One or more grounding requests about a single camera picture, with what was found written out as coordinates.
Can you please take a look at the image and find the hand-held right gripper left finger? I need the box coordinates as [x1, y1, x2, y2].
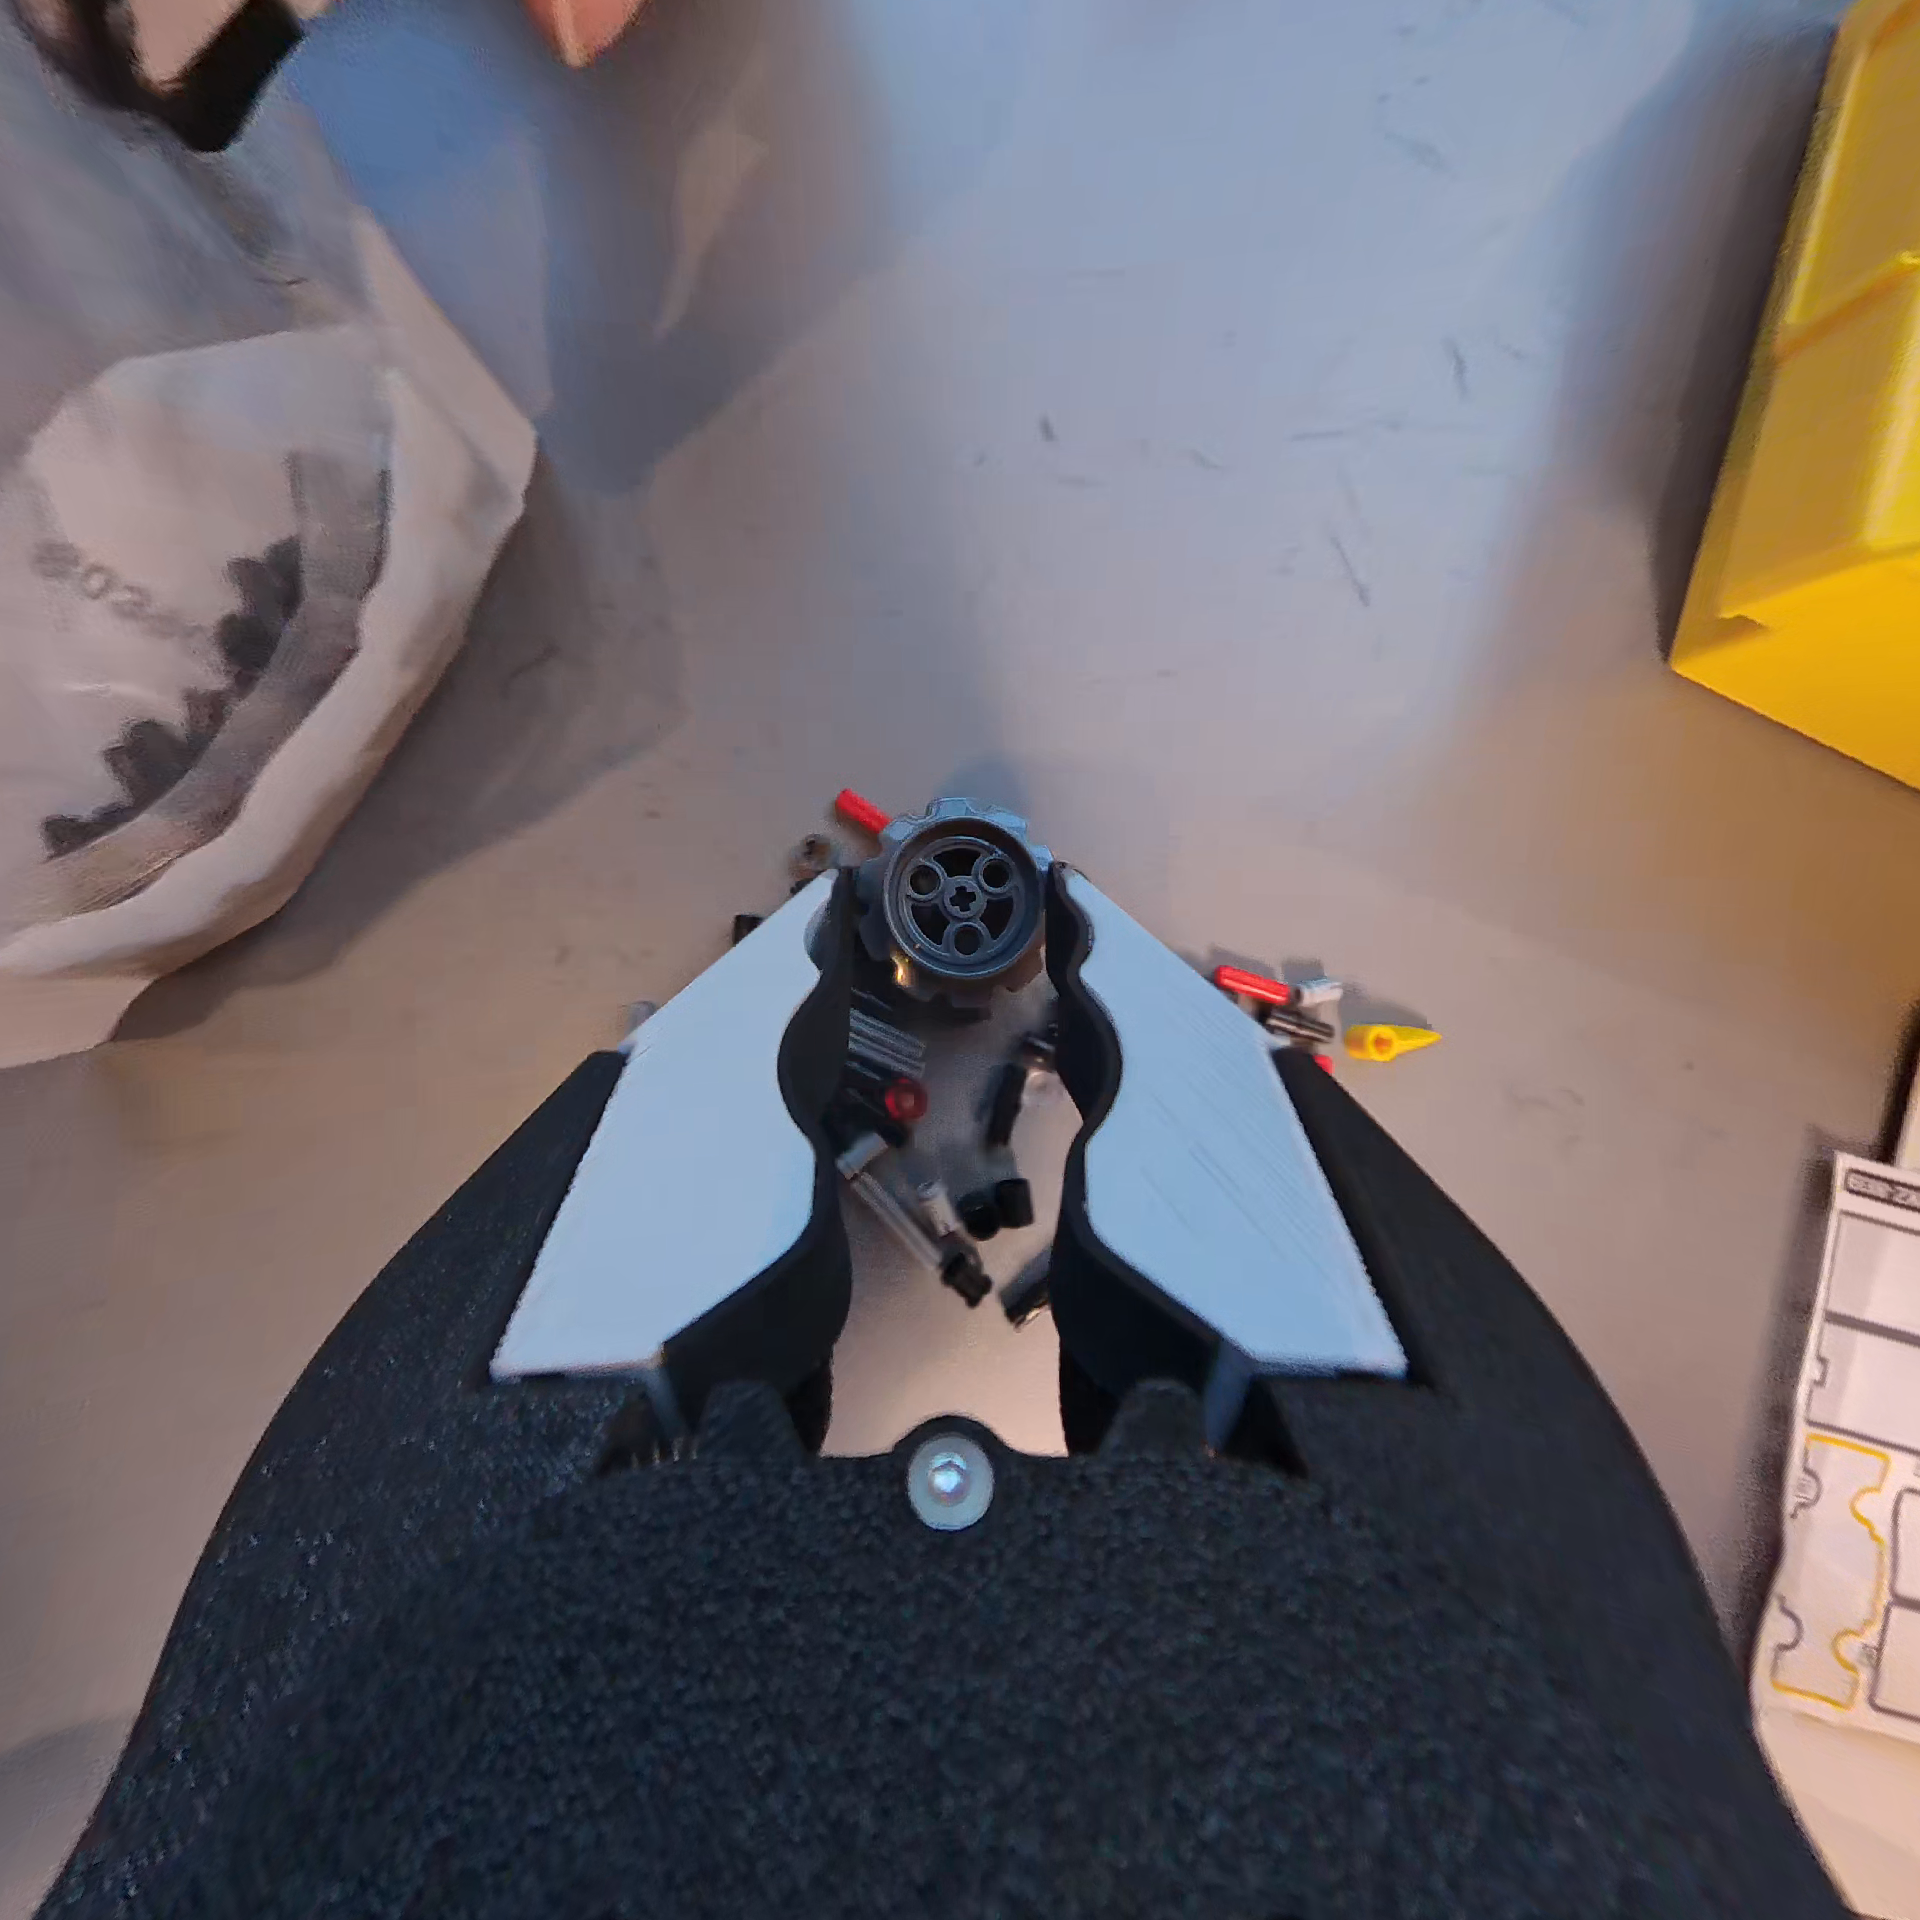
[489, 870, 864, 1393]

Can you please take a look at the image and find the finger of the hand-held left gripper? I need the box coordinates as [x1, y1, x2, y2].
[16, 0, 306, 154]

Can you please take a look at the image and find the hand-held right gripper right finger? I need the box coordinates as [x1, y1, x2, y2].
[1035, 863, 1412, 1393]

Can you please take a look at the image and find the pile of mixed small plastic parts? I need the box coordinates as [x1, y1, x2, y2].
[735, 784, 1446, 1312]

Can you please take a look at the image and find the grey round plastic wheel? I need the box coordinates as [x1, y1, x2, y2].
[873, 802, 1062, 1014]

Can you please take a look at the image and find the clear plastic bag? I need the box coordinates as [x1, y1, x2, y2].
[0, 0, 544, 1073]

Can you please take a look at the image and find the grey desk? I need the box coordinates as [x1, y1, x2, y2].
[0, 0, 1920, 1920]

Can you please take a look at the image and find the person's left hand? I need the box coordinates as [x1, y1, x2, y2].
[532, 0, 648, 69]

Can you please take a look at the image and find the yellow storage bin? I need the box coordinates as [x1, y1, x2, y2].
[1668, 24, 1920, 794]

